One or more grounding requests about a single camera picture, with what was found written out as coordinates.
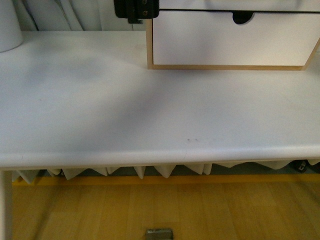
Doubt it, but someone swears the white plastic flower pot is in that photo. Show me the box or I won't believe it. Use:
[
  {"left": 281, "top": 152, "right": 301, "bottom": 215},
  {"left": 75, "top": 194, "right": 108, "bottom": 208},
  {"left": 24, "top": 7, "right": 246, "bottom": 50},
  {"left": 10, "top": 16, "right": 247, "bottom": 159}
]
[{"left": 0, "top": 0, "right": 23, "bottom": 53}]

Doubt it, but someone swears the wooden mini drawer chest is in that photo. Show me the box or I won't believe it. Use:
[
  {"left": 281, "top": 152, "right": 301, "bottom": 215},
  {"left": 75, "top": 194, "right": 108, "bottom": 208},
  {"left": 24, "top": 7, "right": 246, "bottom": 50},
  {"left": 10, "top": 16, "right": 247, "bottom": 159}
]
[{"left": 146, "top": 8, "right": 320, "bottom": 71}]

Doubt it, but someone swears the black object under table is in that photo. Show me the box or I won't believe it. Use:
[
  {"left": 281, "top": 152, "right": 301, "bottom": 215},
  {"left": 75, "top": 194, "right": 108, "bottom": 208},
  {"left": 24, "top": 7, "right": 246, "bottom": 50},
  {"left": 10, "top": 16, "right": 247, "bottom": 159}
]
[{"left": 290, "top": 159, "right": 310, "bottom": 173}]

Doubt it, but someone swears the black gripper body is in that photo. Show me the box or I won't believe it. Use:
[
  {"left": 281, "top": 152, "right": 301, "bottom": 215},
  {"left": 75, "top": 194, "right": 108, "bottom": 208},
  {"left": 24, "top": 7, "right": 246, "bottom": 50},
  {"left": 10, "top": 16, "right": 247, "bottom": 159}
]
[{"left": 113, "top": 0, "right": 160, "bottom": 24}]

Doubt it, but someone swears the grey metal floor object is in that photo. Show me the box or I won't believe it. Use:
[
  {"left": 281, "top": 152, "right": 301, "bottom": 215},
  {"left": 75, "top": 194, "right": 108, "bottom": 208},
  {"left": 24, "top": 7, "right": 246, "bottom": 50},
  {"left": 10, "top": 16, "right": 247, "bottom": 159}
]
[{"left": 145, "top": 228, "right": 174, "bottom": 240}]

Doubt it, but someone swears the lower white-front drawer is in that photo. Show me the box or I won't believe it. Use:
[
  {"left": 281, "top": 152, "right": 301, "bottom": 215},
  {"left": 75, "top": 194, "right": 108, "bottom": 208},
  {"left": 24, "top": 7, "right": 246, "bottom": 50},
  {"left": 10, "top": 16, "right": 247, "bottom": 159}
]
[{"left": 152, "top": 11, "right": 320, "bottom": 66}]

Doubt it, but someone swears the white-front wooden drawer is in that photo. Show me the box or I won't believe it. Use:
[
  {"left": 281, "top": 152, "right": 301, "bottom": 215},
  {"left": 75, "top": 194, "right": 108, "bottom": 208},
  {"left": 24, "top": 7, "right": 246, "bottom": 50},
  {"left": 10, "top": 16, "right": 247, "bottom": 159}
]
[{"left": 159, "top": 0, "right": 320, "bottom": 12}]

